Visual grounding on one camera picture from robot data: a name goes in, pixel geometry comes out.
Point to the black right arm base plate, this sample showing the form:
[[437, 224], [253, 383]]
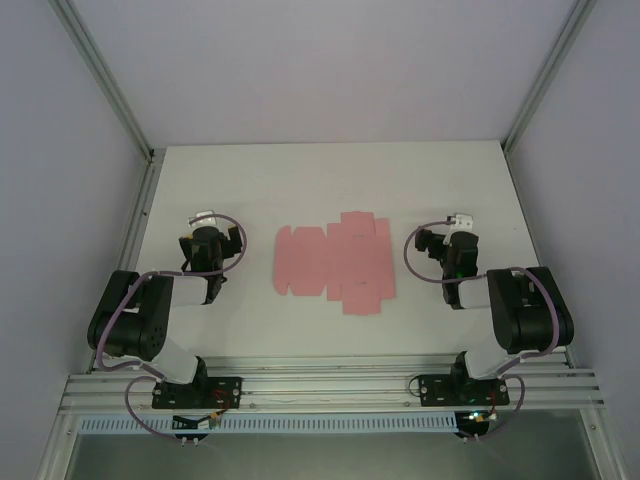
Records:
[[435, 390]]

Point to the small connector circuit board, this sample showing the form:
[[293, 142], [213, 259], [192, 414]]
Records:
[[196, 424]]

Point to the connector board with green light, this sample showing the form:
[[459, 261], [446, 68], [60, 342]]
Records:
[[475, 418]]

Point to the grey metal panel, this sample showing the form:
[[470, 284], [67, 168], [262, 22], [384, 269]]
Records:
[[325, 460]]

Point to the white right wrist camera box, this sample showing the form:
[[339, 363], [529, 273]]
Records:
[[461, 221]]

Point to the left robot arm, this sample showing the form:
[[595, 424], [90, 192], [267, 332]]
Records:
[[130, 320]]

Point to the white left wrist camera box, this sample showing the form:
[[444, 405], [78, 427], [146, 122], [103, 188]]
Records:
[[202, 217]]

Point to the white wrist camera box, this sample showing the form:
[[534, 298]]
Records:
[[461, 221], [202, 217]]

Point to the pink cardboard box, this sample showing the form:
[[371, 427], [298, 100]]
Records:
[[310, 260]]

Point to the aluminium table side rail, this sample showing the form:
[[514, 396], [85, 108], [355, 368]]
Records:
[[140, 210]]

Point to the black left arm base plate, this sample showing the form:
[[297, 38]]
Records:
[[225, 387]]

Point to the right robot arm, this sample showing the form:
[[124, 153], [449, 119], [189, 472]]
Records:
[[530, 310]]

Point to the aluminium frame post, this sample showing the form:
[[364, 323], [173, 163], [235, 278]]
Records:
[[550, 75], [110, 82]]

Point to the aluminium mounting rail beam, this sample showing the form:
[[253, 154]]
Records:
[[325, 387]]

